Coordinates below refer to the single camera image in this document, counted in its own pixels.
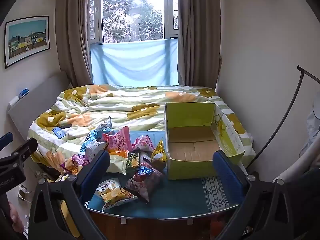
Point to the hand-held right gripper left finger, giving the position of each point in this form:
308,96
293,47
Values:
96,172

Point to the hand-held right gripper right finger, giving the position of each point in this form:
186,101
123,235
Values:
227,173

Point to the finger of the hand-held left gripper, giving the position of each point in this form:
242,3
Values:
5,141
21,151

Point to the pink striped strawberry snack bag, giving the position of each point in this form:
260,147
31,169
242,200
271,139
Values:
120,140

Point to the green cardboard box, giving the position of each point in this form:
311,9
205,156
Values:
190,152

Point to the light blue white snack bag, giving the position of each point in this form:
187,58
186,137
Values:
103,130

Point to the pile of snack packets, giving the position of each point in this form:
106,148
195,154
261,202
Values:
141,180

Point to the person's left hand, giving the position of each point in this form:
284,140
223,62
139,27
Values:
16,217

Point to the small white object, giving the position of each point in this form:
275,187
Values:
13,102

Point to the blue card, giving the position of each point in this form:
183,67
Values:
59,132

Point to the teal printed table cloth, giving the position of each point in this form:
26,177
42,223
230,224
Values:
182,195

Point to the grey headboard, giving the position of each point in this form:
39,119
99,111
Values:
35,100

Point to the small blue object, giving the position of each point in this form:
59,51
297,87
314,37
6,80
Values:
24,92

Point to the floral striped blanket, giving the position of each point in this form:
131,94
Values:
112,107

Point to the grey cloth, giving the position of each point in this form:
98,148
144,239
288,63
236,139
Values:
312,127

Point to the framed houses picture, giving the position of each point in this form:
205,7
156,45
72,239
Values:
26,41

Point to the light blue window cloth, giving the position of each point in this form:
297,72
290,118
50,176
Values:
135,63

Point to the brown curtain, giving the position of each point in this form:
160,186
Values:
72,35
200,35

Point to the window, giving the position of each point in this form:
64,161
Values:
132,10

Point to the white tube frame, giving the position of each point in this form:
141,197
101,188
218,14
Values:
300,162

